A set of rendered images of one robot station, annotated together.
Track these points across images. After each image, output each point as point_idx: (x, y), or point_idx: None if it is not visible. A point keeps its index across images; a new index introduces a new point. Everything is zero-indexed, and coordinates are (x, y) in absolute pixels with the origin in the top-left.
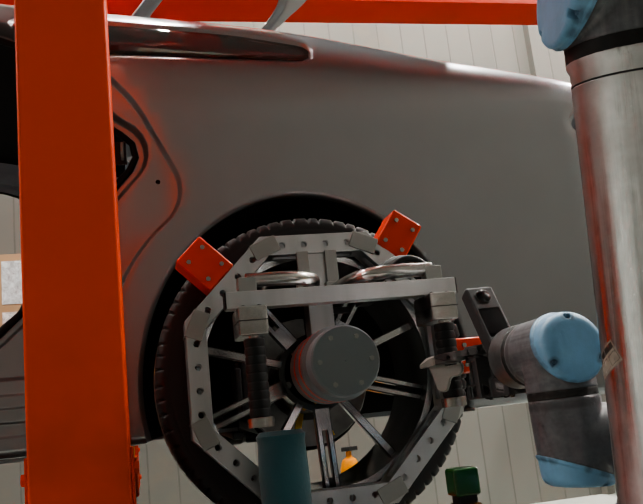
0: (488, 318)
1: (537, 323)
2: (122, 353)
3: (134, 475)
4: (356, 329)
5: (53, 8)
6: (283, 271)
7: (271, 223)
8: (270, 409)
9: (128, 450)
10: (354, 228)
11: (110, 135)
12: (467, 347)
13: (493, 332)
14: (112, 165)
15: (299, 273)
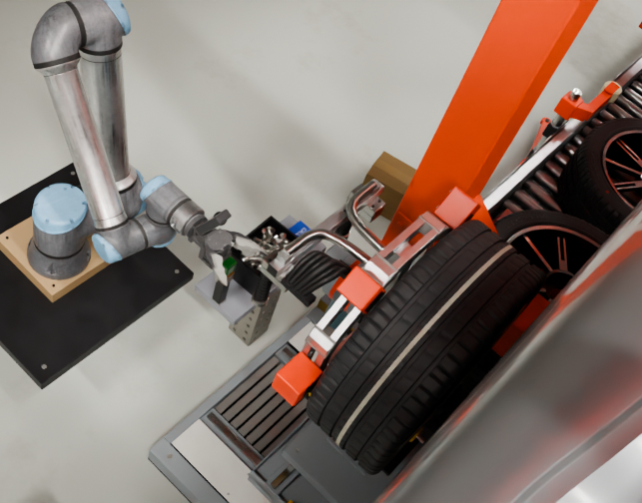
0: (212, 217)
1: (168, 179)
2: (413, 176)
3: (393, 221)
4: (324, 252)
5: None
6: (356, 193)
7: (453, 233)
8: (337, 229)
9: (396, 210)
10: (401, 277)
11: (462, 77)
12: (227, 232)
13: (208, 219)
14: (454, 93)
15: (349, 200)
